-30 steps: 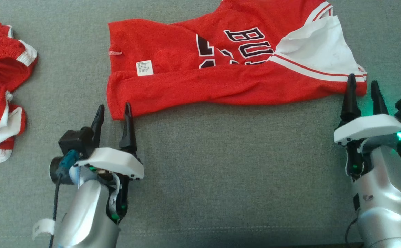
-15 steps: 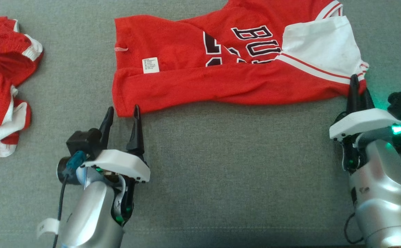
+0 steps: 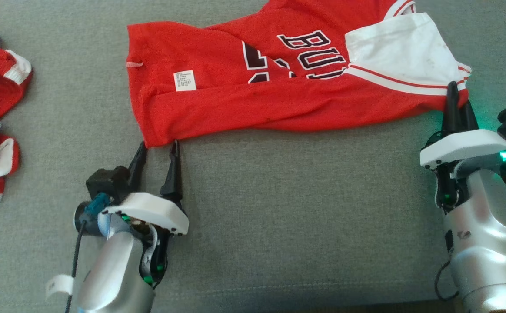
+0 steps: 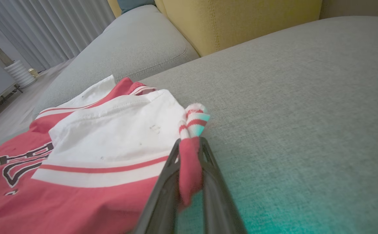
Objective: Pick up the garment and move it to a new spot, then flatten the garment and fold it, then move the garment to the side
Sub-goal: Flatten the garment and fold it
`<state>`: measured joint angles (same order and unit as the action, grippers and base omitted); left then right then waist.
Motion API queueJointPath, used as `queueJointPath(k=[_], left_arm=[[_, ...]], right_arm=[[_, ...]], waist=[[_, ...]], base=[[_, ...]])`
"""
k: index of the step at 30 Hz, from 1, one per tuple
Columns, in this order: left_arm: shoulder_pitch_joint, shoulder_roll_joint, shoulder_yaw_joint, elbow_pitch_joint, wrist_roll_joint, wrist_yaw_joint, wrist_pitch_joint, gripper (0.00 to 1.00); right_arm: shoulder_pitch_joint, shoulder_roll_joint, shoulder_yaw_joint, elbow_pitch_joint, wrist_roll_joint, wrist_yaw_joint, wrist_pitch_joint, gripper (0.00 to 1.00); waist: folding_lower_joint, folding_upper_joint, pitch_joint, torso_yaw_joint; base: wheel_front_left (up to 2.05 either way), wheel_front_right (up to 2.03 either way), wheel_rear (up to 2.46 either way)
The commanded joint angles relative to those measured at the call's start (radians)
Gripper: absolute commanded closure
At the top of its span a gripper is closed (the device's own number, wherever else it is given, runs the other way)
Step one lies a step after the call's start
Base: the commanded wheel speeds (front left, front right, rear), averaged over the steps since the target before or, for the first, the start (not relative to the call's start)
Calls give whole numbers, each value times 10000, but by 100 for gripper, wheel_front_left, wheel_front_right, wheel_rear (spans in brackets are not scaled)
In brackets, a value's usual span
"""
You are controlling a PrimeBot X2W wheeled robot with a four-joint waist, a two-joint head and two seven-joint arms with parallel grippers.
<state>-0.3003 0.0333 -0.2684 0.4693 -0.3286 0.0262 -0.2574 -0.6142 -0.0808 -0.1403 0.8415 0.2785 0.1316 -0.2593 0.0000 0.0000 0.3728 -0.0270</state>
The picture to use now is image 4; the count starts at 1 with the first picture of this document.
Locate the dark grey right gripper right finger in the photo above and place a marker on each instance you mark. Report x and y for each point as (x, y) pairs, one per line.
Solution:
(218, 201)

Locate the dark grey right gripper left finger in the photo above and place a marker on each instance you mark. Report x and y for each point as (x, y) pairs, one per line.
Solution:
(163, 201)

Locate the red and white jersey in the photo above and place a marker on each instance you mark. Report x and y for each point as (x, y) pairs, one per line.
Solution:
(111, 130)

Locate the large grey sofa seat cushion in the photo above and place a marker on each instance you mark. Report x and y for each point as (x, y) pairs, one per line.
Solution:
(306, 113)

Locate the long grey sofa seat cushion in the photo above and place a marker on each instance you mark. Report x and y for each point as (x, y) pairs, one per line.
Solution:
(127, 48)

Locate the small yellow floor object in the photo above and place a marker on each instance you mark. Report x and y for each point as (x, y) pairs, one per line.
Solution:
(33, 72)

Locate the white ribbed plant pot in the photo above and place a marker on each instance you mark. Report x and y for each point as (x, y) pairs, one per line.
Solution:
(20, 73)

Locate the teal throw pillow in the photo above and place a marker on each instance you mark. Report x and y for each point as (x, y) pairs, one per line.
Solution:
(133, 4)

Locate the grey pleated curtain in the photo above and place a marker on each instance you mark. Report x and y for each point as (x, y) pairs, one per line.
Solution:
(46, 29)

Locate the beige partition behind sofa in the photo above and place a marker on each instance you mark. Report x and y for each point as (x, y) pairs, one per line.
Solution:
(358, 8)

